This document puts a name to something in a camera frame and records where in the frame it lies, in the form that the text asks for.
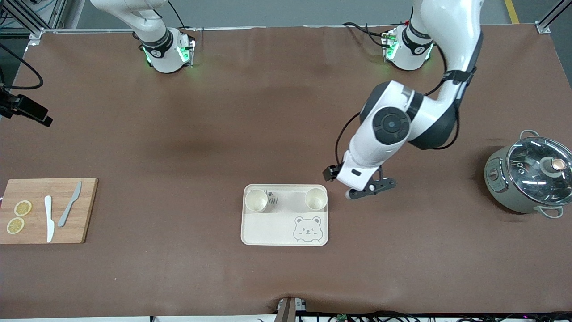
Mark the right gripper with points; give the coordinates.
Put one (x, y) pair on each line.
(20, 107)

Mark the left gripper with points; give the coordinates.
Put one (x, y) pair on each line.
(331, 173)

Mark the white IKEA cup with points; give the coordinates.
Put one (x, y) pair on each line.
(316, 199)
(256, 200)

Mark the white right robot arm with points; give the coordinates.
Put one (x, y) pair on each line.
(156, 49)

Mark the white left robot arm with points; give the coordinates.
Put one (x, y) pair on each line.
(447, 27)

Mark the wooden cutting board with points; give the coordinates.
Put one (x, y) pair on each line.
(35, 188)

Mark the cream tray with bear print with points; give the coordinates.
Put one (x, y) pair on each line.
(277, 228)

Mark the lemon slice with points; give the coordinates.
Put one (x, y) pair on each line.
(23, 208)
(15, 226)

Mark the grey plastic knife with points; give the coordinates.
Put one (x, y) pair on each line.
(67, 212)

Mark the white plastic knife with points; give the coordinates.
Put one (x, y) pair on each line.
(49, 223)

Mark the grey-green electric cooking pot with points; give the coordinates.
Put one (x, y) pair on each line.
(500, 188)

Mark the glass pot lid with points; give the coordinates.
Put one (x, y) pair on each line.
(532, 179)

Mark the table edge camera mount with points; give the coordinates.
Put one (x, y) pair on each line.
(288, 311)

